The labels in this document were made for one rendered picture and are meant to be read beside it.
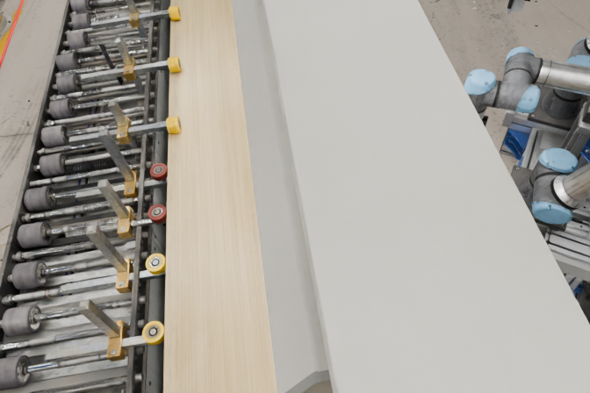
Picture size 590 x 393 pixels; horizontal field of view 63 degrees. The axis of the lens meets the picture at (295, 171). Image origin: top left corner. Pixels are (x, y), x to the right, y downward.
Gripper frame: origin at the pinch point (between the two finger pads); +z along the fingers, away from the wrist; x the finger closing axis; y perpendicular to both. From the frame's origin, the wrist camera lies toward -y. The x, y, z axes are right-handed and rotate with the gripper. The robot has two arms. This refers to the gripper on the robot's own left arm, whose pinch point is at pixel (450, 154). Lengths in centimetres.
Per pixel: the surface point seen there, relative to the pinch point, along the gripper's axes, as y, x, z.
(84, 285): -118, -81, 49
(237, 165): -88, -7, 42
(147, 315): -93, -78, 61
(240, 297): -55, -61, 42
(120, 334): -90, -91, 46
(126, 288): -102, -75, 49
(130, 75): -168, 19, 36
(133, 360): -81, -96, 48
